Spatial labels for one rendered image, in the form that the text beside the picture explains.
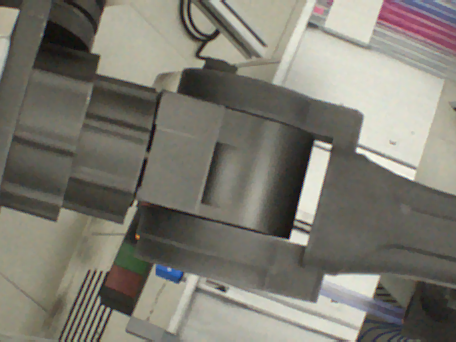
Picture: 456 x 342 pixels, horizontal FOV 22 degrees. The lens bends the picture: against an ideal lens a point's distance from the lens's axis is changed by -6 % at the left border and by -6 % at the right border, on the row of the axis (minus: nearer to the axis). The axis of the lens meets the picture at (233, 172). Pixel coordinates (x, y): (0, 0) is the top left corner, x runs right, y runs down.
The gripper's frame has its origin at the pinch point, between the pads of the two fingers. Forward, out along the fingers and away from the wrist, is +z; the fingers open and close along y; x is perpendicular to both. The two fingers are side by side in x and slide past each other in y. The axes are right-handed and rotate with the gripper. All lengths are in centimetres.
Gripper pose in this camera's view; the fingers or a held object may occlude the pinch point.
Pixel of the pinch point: (424, 325)
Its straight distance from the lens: 127.7
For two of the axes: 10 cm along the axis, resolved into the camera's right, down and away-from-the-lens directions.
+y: 3.7, -8.2, 4.3
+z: -0.9, 4.3, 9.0
